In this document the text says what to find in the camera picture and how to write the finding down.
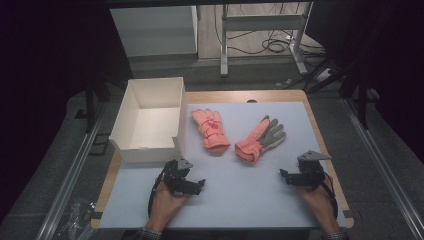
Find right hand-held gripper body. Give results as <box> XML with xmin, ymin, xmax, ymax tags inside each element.
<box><xmin>295</xmin><ymin>149</ymin><xmax>333</xmax><ymax>193</ymax></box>

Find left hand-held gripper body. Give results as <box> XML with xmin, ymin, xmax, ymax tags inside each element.
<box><xmin>162</xmin><ymin>157</ymin><xmax>195</xmax><ymax>196</ymax></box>

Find pink glove with grey palm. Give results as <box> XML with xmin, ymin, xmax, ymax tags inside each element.
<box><xmin>234</xmin><ymin>115</ymin><xmax>288</xmax><ymax>165</ymax></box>

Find pink glove with red print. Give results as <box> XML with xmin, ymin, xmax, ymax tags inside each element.
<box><xmin>190</xmin><ymin>108</ymin><xmax>232</xmax><ymax>154</ymax></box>

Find white cardboard box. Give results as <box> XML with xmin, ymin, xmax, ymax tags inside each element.
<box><xmin>108</xmin><ymin>76</ymin><xmax>186</xmax><ymax>164</ymax></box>

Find person's left hand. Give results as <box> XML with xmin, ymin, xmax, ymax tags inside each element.
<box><xmin>145</xmin><ymin>181</ymin><xmax>190</xmax><ymax>232</ymax></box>

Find person's right hand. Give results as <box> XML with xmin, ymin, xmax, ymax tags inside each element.
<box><xmin>295</xmin><ymin>175</ymin><xmax>342</xmax><ymax>234</ymax></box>

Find light blue table mat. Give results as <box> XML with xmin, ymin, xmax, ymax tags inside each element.
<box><xmin>99</xmin><ymin>101</ymin><xmax>348</xmax><ymax>230</ymax></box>

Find black stand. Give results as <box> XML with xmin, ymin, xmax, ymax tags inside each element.
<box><xmin>74</xmin><ymin>78</ymin><xmax>112</xmax><ymax>134</ymax></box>
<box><xmin>339</xmin><ymin>84</ymin><xmax>371</xmax><ymax>130</ymax></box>

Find white power strip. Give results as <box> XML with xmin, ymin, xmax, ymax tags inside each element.
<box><xmin>314</xmin><ymin>67</ymin><xmax>333</xmax><ymax>83</ymax></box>

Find clear plastic bag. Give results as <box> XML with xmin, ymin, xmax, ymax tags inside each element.
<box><xmin>53</xmin><ymin>198</ymin><xmax>98</xmax><ymax>240</ymax></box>

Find white cabinet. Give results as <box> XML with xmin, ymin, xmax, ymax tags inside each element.
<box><xmin>109</xmin><ymin>5</ymin><xmax>199</xmax><ymax>58</ymax></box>

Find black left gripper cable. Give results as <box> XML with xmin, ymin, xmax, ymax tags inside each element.
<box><xmin>147</xmin><ymin>163</ymin><xmax>172</xmax><ymax>218</ymax></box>

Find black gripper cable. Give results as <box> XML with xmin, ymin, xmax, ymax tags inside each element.
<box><xmin>147</xmin><ymin>163</ymin><xmax>172</xmax><ymax>218</ymax></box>
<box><xmin>321</xmin><ymin>171</ymin><xmax>340</xmax><ymax>219</ymax></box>

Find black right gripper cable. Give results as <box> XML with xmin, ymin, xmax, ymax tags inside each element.
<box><xmin>321</xmin><ymin>171</ymin><xmax>340</xmax><ymax>219</ymax></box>

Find metal floor rail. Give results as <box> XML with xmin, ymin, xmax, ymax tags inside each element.
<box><xmin>34</xmin><ymin>103</ymin><xmax>109</xmax><ymax>240</ymax></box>
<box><xmin>341</xmin><ymin>97</ymin><xmax>424</xmax><ymax>240</ymax></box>

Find black floor cables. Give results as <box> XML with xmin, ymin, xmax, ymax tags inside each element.
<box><xmin>213</xmin><ymin>3</ymin><xmax>326</xmax><ymax>57</ymax></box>

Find white metal desk frame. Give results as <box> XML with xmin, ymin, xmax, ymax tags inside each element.
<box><xmin>219</xmin><ymin>1</ymin><xmax>315</xmax><ymax>78</ymax></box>

